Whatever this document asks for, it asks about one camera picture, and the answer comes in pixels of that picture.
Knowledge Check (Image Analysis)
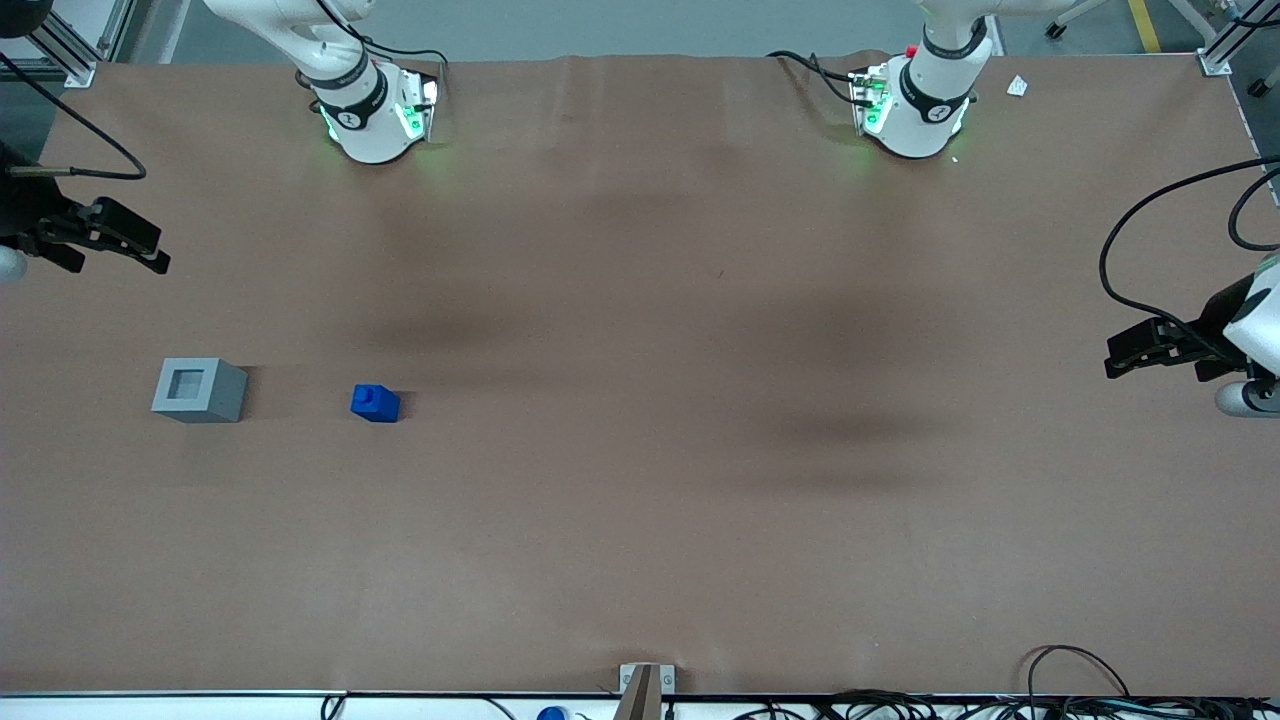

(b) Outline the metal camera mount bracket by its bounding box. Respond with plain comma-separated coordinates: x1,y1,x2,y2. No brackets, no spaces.
619,662,677,720

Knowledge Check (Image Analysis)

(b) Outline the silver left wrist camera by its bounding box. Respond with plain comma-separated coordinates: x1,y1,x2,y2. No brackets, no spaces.
1214,378,1280,419

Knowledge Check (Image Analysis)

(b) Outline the gray square base block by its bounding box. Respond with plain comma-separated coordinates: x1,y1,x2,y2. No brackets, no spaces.
151,357,249,425

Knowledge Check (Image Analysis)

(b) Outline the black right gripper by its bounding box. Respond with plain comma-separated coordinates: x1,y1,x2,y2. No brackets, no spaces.
0,143,172,276

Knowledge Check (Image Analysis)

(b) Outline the long black left gripper cable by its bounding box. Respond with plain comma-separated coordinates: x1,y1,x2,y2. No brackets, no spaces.
1099,155,1280,363

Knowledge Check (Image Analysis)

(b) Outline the black arched cable loop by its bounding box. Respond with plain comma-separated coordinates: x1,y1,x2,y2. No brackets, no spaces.
1024,644,1133,701

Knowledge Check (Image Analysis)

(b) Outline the aluminium frame post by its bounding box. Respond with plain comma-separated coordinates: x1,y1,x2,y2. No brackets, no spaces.
24,0,138,90
1165,0,1280,78

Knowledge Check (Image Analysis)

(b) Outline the blue plastic part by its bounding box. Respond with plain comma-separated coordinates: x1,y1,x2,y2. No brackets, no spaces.
350,384,402,424

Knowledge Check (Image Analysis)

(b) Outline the black cable tangle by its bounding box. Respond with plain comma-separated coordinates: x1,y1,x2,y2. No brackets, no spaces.
728,688,1280,720

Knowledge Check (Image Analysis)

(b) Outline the black left arm base cable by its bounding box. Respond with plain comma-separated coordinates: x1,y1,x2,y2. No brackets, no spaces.
766,49,873,107

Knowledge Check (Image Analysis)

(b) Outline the white chair leg with caster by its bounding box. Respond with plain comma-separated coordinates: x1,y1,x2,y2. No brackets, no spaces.
1044,0,1111,41

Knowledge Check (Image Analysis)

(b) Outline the short black looped cable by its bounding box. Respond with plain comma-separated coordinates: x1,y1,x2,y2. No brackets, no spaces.
1227,166,1280,253

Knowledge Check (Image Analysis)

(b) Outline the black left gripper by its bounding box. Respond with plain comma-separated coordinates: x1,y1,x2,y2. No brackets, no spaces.
1104,274,1263,384

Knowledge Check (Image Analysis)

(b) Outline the brown table mat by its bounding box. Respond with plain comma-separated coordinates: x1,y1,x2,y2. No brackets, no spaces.
0,50,1280,699

